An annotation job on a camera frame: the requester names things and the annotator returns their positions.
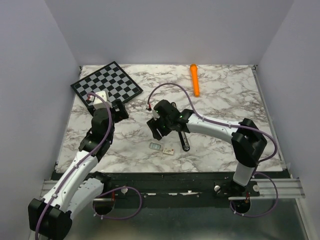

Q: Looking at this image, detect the white staples box sleeve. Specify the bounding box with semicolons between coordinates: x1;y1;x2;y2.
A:
162;147;175;156

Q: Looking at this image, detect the black stapler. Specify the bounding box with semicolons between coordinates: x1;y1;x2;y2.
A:
171;101;191;152

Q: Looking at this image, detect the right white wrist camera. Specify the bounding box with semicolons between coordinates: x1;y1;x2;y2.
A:
146;103;160;120

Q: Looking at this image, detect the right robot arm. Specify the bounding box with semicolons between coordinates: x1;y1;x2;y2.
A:
147;99;267;196

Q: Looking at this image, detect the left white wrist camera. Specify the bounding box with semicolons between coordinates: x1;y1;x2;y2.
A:
87;90;112;110

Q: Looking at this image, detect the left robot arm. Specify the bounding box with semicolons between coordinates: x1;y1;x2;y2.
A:
28;99;129;240

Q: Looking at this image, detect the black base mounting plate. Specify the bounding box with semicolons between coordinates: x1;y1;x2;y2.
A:
51;171;261;210

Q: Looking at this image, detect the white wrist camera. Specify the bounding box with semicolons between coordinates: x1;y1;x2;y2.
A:
146;103;160;120
87;90;112;110

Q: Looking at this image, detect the black grey chessboard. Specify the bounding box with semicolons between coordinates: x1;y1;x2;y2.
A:
70;61;143;114

